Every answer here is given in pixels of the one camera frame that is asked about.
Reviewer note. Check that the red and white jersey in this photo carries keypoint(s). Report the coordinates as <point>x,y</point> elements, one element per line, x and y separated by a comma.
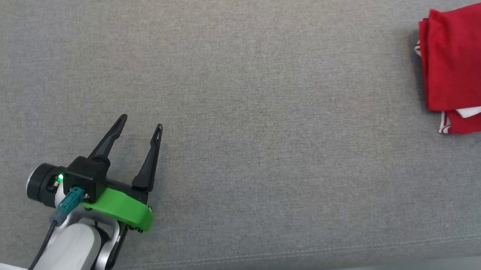
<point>466,60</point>

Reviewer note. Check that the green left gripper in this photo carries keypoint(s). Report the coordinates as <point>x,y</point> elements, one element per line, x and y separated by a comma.
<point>125,207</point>

